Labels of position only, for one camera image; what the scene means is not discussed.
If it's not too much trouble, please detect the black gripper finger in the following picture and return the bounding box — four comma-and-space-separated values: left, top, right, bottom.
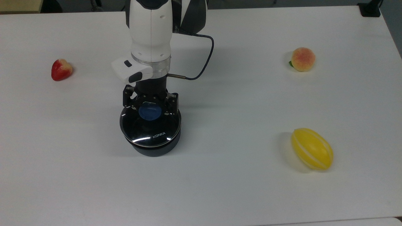
162, 92, 179, 116
122, 84, 140, 110

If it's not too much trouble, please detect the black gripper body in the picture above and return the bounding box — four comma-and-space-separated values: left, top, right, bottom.
134, 76, 169, 105

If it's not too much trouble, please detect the glass lid with blue knob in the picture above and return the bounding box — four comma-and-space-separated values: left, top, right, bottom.
119, 101, 182, 148

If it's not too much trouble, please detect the red strawberry toy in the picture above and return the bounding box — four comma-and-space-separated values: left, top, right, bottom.
51, 59, 73, 82

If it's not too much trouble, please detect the black round object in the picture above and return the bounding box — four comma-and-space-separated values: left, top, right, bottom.
41, 0, 62, 13

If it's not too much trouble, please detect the orange peach toy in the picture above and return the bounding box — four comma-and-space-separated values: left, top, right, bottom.
289, 47, 316, 72

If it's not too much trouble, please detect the wooden panel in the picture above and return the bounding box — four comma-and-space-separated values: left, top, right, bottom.
0, 0, 43, 13

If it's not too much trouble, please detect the yellow striped melon toy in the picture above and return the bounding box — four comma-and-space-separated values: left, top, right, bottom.
291, 128, 334, 171

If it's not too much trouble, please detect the black table clamp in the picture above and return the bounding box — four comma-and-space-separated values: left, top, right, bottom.
357, 0, 382, 18

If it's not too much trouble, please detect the dark blue saucepan blue handle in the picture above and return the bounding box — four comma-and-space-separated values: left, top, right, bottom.
125, 130, 182, 157

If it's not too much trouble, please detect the dark gripper cable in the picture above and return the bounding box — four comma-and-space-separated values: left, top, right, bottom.
167, 28, 215, 81

